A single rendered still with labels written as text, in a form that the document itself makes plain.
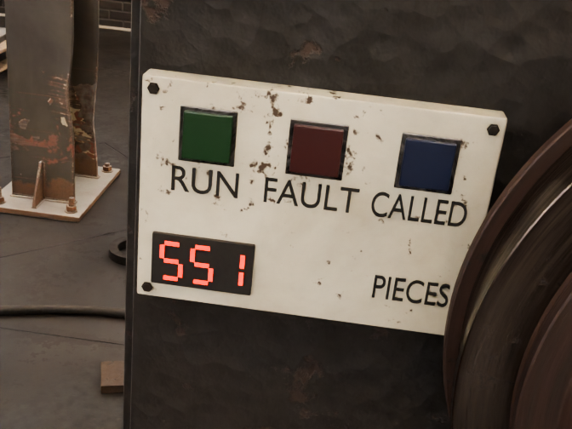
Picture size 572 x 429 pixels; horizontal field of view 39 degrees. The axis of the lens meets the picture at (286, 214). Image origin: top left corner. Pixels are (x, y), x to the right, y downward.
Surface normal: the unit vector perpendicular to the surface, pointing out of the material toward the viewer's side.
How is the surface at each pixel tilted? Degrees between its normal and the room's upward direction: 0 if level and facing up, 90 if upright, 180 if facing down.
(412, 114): 90
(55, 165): 90
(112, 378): 0
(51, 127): 91
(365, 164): 90
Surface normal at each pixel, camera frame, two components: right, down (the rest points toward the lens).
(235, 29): -0.10, 0.39
